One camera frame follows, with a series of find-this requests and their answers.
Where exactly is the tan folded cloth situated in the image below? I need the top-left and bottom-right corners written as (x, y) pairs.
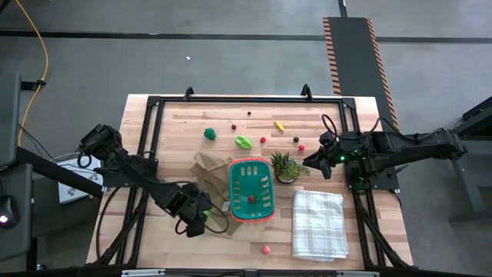
top-left (191, 151), bottom-right (243, 236)

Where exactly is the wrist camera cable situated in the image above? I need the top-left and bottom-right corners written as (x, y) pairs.
top-left (321, 113), bottom-right (345, 140)
top-left (175, 203), bottom-right (231, 235)

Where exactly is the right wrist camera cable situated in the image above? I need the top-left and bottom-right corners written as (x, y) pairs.
top-left (321, 113), bottom-right (345, 140)

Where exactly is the dark grey side panel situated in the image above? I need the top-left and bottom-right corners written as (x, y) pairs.
top-left (0, 72), bottom-right (22, 167)

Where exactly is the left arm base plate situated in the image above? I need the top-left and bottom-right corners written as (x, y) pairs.
top-left (101, 157), bottom-right (159, 189)

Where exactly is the yellow-green toy vegetable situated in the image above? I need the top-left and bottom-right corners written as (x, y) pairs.
top-left (234, 135), bottom-right (254, 150)

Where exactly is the white printed box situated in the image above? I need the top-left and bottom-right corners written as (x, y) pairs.
top-left (57, 155), bottom-right (104, 204)

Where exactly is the silver edge bracket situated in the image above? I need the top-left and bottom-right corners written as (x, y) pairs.
top-left (337, 270), bottom-right (381, 277)
top-left (121, 269), bottom-right (166, 277)

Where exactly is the dark grey desk surface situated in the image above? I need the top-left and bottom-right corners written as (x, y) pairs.
top-left (0, 163), bottom-right (34, 262)

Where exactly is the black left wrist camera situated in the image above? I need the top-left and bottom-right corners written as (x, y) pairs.
top-left (185, 219), bottom-right (208, 238)

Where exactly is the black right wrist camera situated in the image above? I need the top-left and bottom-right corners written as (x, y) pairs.
top-left (317, 159), bottom-right (334, 181)

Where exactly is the black cable bracket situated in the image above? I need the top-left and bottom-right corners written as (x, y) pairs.
top-left (21, 78), bottom-right (47, 92)

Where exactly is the grey metal stand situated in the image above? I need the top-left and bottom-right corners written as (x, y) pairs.
top-left (447, 95), bottom-right (492, 224)

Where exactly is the white plaid towel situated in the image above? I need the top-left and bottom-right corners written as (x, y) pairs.
top-left (291, 189), bottom-right (350, 262)

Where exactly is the black diagonal beam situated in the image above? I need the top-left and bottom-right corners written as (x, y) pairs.
top-left (15, 145), bottom-right (105, 198)

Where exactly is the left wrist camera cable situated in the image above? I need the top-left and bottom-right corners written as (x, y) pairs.
top-left (175, 203), bottom-right (231, 235)

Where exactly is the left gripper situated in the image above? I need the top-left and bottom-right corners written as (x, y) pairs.
top-left (167, 183), bottom-right (214, 224)

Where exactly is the black aluminium table frame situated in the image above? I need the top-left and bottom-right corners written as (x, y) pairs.
top-left (86, 84), bottom-right (414, 270)

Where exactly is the succulent in black pot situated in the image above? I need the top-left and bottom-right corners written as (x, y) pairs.
top-left (270, 150), bottom-right (311, 185)

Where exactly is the green basket with orange rim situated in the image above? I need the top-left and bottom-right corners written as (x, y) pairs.
top-left (228, 156), bottom-right (277, 224)

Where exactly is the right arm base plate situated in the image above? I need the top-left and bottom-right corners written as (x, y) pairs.
top-left (344, 159), bottom-right (401, 192)

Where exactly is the black device with light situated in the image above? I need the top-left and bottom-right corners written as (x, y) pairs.
top-left (0, 195), bottom-right (20, 230)

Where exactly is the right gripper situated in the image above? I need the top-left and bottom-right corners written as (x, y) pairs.
top-left (303, 130), bottom-right (349, 169)

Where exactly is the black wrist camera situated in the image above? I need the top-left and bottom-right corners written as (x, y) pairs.
top-left (317, 159), bottom-right (334, 181)
top-left (185, 219), bottom-right (208, 238)

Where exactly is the yellow cable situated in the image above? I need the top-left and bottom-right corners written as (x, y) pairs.
top-left (14, 0), bottom-right (50, 136)

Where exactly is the black floor cable cover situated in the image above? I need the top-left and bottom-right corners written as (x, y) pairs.
top-left (321, 16), bottom-right (400, 130)

